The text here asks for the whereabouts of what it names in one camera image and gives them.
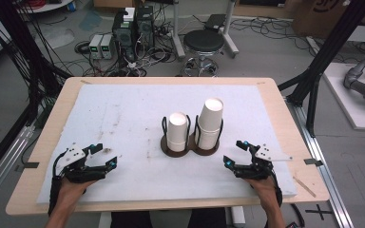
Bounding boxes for black frame with cables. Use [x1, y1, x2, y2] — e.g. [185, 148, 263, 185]
[0, 0, 72, 188]

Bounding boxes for white table leg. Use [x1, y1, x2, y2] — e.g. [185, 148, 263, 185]
[230, 205, 247, 228]
[98, 211, 113, 228]

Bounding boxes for white paper cup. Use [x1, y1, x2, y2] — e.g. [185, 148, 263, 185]
[166, 111, 190, 153]
[195, 126, 221, 151]
[199, 97, 225, 133]

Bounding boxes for black floor cables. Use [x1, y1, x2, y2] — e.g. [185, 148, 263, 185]
[230, 16, 317, 53]

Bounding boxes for black round stool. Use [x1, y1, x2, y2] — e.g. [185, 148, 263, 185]
[182, 28, 225, 77]

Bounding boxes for white round table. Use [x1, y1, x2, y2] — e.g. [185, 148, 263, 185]
[14, 0, 74, 14]

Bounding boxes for person's dark pants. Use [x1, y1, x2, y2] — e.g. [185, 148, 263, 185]
[109, 207, 228, 228]

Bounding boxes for black tape piece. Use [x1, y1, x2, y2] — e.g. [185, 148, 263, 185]
[303, 158, 324, 167]
[14, 161, 41, 173]

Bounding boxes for black floor cable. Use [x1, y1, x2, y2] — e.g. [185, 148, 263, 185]
[284, 202, 306, 228]

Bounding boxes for black flat device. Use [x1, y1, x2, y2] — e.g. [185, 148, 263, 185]
[203, 13, 228, 31]

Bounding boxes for white foam mat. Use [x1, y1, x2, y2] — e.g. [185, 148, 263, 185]
[36, 83, 298, 205]

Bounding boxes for dark double cup holder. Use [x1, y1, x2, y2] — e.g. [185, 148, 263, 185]
[160, 114, 224, 159]

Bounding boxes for white board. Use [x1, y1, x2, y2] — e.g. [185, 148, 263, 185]
[322, 62, 365, 132]

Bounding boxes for small white box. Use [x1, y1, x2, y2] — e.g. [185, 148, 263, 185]
[123, 7, 137, 23]

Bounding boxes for black cable coil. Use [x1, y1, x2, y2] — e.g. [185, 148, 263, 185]
[73, 40, 91, 55]

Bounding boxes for black metal frame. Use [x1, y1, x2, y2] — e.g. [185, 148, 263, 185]
[278, 0, 365, 138]

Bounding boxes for cardboard box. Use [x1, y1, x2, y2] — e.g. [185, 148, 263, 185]
[292, 0, 354, 40]

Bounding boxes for black computer tower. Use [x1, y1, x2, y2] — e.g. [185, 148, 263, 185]
[135, 5, 156, 49]
[111, 10, 138, 62]

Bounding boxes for grey power supply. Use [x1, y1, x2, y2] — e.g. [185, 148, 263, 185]
[87, 33, 105, 60]
[100, 33, 115, 61]

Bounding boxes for person's right hand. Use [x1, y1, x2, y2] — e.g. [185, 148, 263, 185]
[242, 175, 281, 209]

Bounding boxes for tangle of floor cables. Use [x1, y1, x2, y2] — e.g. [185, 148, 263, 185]
[72, 18, 180, 78]

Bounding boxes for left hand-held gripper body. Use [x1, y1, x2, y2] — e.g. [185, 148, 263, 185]
[55, 143, 106, 185]

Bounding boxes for black tape cross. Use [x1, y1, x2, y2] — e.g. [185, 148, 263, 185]
[304, 203, 334, 221]

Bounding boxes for person's left hand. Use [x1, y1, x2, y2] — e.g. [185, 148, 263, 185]
[58, 176, 97, 207]

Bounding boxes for thin wooden stick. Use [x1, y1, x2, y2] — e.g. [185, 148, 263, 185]
[292, 176, 317, 199]

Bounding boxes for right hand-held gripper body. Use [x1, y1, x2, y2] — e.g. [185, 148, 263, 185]
[233, 143, 294, 181]

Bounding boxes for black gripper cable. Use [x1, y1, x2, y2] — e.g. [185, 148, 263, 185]
[48, 152, 65, 218]
[271, 170, 284, 209]

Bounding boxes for aluminium rail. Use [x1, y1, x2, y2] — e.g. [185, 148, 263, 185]
[0, 123, 36, 212]
[285, 97, 355, 228]

